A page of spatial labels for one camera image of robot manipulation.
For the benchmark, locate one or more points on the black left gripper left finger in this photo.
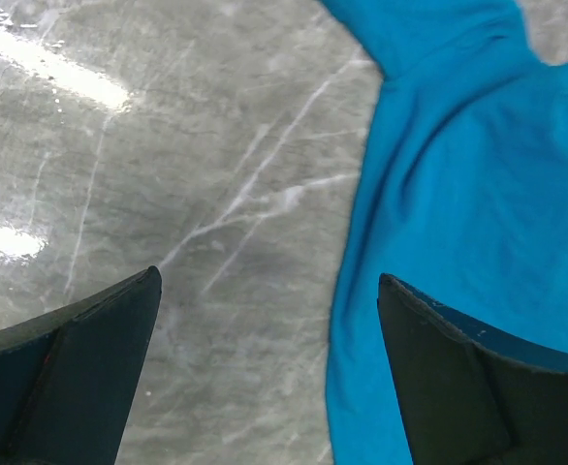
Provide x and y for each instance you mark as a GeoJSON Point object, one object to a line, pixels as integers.
{"type": "Point", "coordinates": [68, 378]}

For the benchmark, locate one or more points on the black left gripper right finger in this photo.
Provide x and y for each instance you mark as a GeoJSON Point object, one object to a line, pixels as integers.
{"type": "Point", "coordinates": [468, 392]}

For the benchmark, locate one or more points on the blue t shirt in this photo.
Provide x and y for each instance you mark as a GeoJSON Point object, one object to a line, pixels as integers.
{"type": "Point", "coordinates": [463, 194]}

